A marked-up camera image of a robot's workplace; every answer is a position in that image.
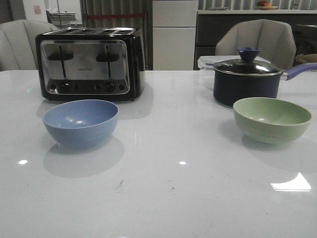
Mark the blue bowl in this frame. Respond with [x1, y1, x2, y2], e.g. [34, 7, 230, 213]
[43, 99, 119, 148]

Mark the green bowl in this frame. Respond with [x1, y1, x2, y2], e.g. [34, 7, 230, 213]
[233, 97, 312, 144]

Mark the clear plastic food container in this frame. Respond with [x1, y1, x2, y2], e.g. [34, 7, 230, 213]
[197, 55, 271, 91]

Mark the dark blue saucepan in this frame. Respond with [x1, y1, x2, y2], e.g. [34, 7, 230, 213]
[213, 63, 317, 107]

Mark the white cabinet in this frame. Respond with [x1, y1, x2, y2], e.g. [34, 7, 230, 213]
[153, 0, 199, 70]

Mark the black and chrome toaster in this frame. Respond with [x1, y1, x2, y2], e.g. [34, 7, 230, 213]
[36, 27, 146, 101]

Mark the glass pot lid blue knob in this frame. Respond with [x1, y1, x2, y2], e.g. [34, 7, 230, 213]
[213, 47, 283, 76]

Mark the dark grey counter unit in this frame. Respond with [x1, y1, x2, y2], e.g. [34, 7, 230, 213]
[195, 10, 317, 69]

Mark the beige chair on right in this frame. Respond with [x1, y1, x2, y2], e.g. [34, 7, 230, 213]
[215, 19, 296, 69]

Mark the beige chair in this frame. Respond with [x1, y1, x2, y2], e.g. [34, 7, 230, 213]
[215, 19, 296, 69]
[0, 20, 58, 71]

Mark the fruit bowl on counter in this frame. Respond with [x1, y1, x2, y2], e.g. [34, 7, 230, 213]
[256, 0, 278, 10]

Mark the beige chair on left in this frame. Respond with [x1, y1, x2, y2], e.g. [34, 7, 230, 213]
[0, 20, 58, 71]

